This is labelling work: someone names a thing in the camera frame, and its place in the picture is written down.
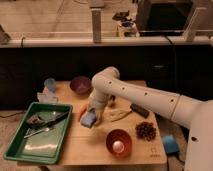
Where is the crumpled foil wrapper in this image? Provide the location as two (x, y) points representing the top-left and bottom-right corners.
(27, 114), (44, 125)

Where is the blue plastic cup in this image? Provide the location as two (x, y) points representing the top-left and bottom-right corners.
(44, 78), (56, 92)

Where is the yellow banana peel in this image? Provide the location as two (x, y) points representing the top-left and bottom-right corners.
(104, 108), (132, 122)

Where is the clear plastic bag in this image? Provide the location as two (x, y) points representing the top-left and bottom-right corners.
(37, 93), (58, 103)

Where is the black rectangular block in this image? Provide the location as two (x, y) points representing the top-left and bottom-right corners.
(130, 103), (149, 118)

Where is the bunch of dark grapes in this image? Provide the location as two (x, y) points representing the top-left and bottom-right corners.
(135, 122), (156, 141)

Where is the orange carrot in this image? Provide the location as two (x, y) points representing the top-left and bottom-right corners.
(78, 103), (88, 122)

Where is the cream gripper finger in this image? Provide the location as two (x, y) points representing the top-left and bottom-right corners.
(95, 109), (104, 125)

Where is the black handled knife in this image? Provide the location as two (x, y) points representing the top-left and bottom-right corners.
(29, 112), (68, 129)

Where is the orange bowl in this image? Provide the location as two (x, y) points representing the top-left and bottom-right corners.
(106, 129), (132, 158)

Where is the white egg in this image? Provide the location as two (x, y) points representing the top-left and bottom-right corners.
(113, 141), (124, 153)

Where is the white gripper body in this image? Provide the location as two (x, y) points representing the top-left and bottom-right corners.
(88, 90), (110, 112)

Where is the small metal cup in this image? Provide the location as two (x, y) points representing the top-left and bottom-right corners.
(107, 96), (116, 107)

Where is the purple bowl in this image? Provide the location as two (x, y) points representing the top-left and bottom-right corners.
(70, 76), (92, 95)

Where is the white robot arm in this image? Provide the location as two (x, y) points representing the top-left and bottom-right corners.
(89, 67), (213, 171)

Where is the blue tape roll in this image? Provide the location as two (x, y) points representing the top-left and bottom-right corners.
(162, 135), (180, 154)

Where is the wooden board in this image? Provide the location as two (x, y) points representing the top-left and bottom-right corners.
(42, 80), (168, 167)

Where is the blue sponge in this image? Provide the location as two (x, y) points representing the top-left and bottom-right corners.
(80, 112), (97, 128)

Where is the black monitor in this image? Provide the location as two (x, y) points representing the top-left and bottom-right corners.
(136, 0), (193, 31)

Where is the silver fork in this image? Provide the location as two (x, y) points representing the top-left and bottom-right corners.
(24, 128), (50, 139)

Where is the green plastic tray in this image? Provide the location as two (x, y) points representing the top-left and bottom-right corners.
(4, 102), (73, 164)

